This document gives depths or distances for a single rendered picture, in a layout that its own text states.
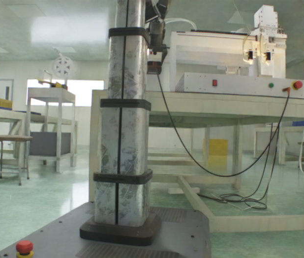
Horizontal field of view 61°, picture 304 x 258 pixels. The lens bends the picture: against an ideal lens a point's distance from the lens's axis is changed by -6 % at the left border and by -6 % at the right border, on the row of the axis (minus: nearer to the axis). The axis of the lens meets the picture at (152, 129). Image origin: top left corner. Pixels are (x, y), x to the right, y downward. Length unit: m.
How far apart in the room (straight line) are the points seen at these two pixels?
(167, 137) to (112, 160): 8.02
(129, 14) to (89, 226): 0.61
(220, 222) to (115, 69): 0.93
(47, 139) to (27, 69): 6.29
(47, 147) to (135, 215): 2.99
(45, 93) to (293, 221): 3.08
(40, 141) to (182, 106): 2.68
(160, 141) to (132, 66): 8.01
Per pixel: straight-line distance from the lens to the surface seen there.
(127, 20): 0.85
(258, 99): 1.40
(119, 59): 0.80
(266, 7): 2.00
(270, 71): 2.32
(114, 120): 0.77
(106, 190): 0.78
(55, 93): 3.63
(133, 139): 0.75
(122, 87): 0.79
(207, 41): 1.89
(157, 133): 8.75
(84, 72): 9.17
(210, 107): 1.32
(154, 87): 1.83
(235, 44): 1.93
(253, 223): 1.47
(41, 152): 3.73
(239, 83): 1.42
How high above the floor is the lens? 0.56
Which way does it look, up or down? 1 degrees up
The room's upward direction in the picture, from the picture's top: 2 degrees clockwise
